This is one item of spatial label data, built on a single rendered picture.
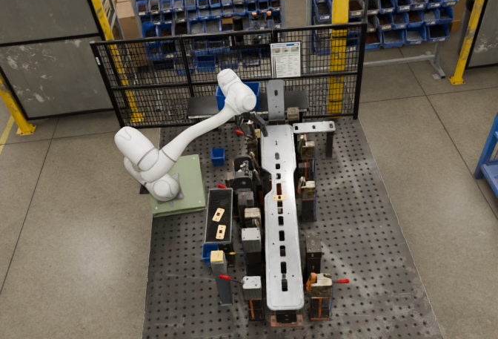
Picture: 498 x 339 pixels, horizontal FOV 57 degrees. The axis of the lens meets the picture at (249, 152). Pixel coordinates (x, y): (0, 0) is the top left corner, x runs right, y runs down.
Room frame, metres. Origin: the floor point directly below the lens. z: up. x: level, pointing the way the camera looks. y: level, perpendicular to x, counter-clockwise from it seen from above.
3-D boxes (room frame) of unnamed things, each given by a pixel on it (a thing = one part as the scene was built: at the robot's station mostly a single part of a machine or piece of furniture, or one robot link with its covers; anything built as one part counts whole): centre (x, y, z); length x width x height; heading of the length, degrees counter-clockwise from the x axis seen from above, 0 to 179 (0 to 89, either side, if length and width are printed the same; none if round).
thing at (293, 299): (1.77, -0.16, 1.00); 1.38 x 0.22 x 0.02; 175
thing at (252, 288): (1.21, 0.07, 0.88); 0.11 x 0.10 x 0.36; 85
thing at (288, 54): (2.79, -0.34, 1.30); 0.23 x 0.02 x 0.31; 85
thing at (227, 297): (1.33, 0.22, 0.92); 0.08 x 0.08 x 0.44; 85
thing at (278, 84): (2.51, -0.23, 1.17); 0.12 x 0.01 x 0.34; 85
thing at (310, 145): (2.18, -0.39, 0.87); 0.12 x 0.09 x 0.35; 85
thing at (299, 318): (1.16, -0.10, 0.84); 0.18 x 0.06 x 0.29; 85
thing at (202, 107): (2.70, -0.03, 1.01); 0.90 x 0.22 x 0.03; 85
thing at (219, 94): (2.71, 0.03, 1.09); 0.30 x 0.17 x 0.13; 79
